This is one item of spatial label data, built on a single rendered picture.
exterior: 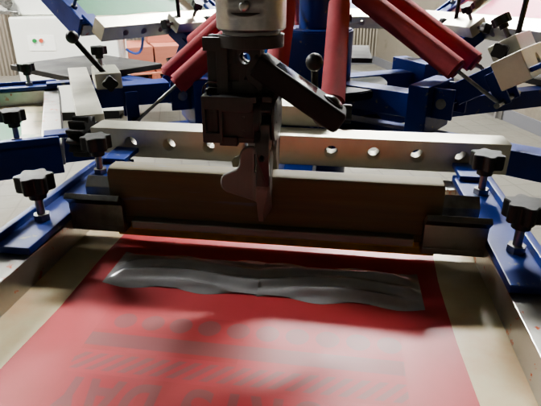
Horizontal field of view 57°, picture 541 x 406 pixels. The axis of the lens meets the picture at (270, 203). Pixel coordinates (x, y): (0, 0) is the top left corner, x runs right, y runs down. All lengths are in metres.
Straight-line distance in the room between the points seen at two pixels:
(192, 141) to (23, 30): 4.36
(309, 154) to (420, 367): 0.44
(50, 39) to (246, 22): 4.60
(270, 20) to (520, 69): 0.50
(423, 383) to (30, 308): 0.40
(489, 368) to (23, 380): 0.41
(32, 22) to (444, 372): 4.87
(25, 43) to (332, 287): 4.76
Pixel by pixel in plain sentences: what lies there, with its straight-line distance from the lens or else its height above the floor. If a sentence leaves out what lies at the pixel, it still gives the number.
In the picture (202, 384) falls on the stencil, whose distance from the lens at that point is 0.46.
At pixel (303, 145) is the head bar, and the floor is 1.03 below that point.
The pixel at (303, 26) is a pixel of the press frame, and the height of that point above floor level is 1.15.
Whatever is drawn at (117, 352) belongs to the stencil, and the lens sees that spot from 0.50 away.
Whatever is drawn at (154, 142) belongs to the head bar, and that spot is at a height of 1.02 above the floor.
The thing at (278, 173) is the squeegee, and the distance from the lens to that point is 0.60.
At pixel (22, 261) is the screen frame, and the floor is 0.99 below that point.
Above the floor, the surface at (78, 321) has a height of 0.96.
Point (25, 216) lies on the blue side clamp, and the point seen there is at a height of 1.01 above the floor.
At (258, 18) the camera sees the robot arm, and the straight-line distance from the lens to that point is 0.53.
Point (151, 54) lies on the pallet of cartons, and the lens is 6.79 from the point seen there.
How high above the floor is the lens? 1.27
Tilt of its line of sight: 24 degrees down
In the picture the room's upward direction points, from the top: straight up
